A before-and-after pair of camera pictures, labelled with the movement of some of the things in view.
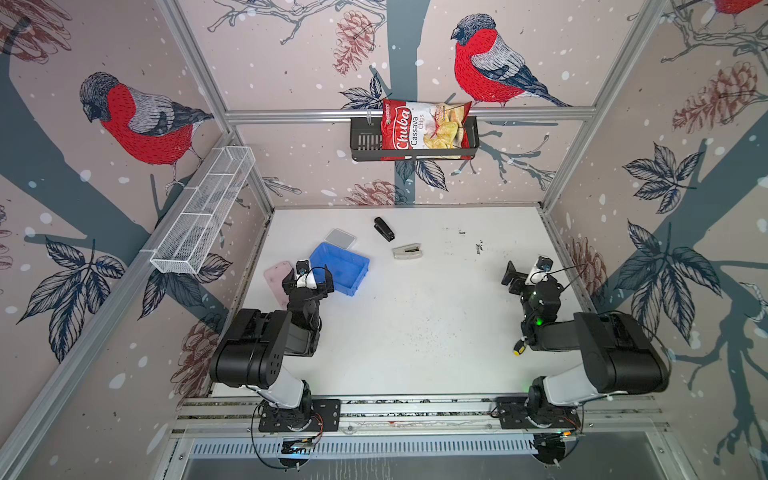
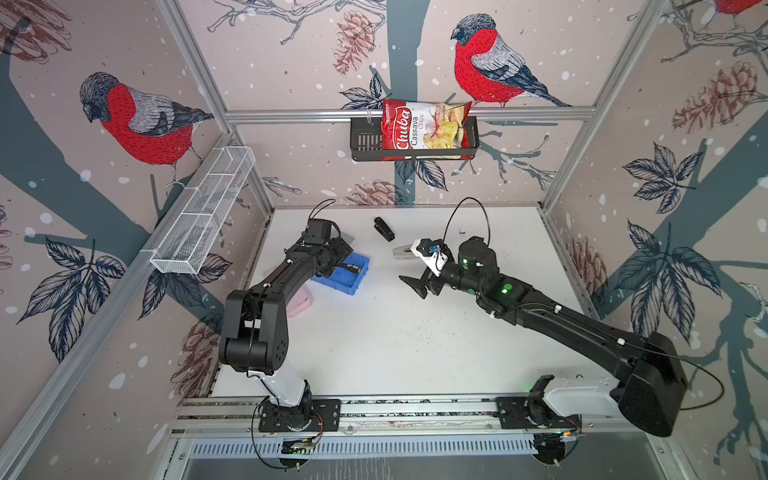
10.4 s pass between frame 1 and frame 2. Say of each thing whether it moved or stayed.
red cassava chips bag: stayed
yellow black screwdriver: moved
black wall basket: stayed
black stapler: stayed
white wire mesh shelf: stayed
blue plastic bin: stayed
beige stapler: stayed
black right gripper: moved
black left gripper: moved
